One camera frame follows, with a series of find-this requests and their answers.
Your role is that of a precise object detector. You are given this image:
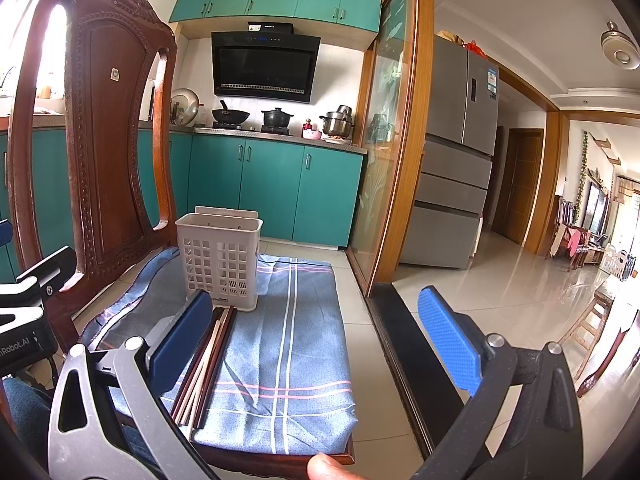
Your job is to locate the white chopstick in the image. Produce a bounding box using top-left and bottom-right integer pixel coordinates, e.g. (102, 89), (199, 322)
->
(177, 308), (230, 424)

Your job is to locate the dark red chopstick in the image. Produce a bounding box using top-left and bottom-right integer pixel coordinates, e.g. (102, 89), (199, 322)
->
(192, 308), (236, 430)

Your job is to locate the dark brown chopstick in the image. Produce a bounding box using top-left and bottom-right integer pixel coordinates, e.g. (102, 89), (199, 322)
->
(170, 306), (226, 421)

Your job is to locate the white plastic utensil basket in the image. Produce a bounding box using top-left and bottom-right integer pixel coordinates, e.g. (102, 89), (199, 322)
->
(175, 206), (262, 311)

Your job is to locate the person's right hand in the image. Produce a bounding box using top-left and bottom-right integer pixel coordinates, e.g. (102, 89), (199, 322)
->
(307, 453), (366, 480)

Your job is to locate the blue plaid cloth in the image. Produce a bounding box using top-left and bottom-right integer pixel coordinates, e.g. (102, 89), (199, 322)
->
(80, 248), (357, 455)

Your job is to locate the wooden stool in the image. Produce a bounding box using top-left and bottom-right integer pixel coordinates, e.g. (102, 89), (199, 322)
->
(560, 280), (615, 380)

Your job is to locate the silver refrigerator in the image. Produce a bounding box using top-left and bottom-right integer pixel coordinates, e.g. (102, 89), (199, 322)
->
(400, 37), (499, 269)

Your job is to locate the brown wooden door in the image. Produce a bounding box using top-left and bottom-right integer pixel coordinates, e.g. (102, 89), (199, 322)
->
(492, 128), (544, 245)

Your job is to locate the carved wooden chair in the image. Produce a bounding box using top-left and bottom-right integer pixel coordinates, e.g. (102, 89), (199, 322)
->
(6, 0), (356, 480)

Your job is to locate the black wok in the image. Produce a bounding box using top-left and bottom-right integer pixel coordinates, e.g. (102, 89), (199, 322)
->
(212, 99), (250, 125)

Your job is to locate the steel stock pot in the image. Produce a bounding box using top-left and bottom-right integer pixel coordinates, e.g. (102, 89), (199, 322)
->
(320, 105), (354, 139)

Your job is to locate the black cooking pot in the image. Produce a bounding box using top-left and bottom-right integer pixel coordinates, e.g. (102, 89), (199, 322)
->
(262, 107), (293, 129)

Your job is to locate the glass sliding door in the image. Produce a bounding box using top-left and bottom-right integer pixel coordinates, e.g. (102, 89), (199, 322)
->
(347, 0), (420, 296)

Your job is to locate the black range hood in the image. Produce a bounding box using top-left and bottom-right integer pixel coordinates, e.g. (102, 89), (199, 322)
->
(210, 30), (320, 103)

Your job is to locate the ceiling lamp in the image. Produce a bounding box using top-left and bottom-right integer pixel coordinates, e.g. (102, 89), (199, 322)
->
(601, 21), (640, 70)

